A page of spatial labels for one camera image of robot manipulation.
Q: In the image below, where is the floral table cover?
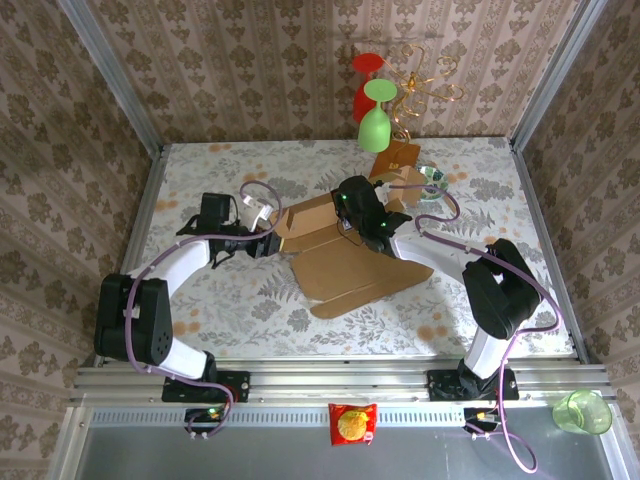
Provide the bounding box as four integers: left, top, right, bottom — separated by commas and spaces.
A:
112, 137, 576, 361

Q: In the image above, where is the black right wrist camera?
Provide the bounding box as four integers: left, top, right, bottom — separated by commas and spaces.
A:
332, 174, 414, 232

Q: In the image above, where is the green plastic cup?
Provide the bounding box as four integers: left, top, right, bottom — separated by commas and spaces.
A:
551, 389, 614, 435

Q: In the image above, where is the green wine glass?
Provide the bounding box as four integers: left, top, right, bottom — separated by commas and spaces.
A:
356, 78, 399, 153

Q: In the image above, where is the aluminium mounting rail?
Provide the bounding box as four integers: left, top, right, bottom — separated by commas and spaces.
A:
69, 357, 614, 404

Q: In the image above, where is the small black controller board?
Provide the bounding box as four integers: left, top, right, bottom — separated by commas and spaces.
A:
184, 405, 232, 435
462, 407, 501, 435

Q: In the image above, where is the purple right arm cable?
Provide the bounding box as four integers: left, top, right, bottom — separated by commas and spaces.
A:
379, 182, 562, 475

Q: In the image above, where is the red wine glass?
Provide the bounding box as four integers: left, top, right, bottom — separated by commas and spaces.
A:
351, 51, 387, 124

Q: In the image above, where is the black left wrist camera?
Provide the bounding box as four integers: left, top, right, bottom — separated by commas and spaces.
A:
174, 192, 239, 237

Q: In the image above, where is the aluminium frame post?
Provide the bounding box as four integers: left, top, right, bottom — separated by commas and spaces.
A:
57, 0, 166, 156
508, 0, 620, 154

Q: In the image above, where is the red snack packet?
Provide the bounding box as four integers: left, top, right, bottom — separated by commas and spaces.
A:
327, 402, 379, 446

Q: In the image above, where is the green leaf patterned bowl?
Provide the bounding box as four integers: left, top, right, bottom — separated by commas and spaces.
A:
417, 164, 449, 201

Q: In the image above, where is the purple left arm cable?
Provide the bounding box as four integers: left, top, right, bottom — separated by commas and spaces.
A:
124, 179, 281, 444

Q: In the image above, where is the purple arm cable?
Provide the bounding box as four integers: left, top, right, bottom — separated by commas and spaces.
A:
124, 179, 281, 444
379, 182, 562, 475

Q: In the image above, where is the gold wire glass rack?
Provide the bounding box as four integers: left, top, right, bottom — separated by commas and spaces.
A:
383, 42, 466, 144

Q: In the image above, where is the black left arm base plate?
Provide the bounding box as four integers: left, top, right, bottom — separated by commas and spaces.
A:
161, 369, 252, 404

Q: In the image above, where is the aluminium table side rail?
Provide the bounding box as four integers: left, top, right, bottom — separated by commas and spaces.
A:
508, 142, 591, 366
94, 144, 167, 369

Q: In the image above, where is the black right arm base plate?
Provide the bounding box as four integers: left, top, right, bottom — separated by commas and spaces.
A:
425, 368, 521, 403

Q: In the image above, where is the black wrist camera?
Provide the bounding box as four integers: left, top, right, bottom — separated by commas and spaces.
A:
332, 174, 414, 232
174, 192, 239, 237

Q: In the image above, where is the brown wooden rack base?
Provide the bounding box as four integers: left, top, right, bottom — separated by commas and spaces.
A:
368, 141, 422, 184

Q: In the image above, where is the brown cardboard box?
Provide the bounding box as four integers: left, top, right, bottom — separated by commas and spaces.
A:
268, 165, 435, 321

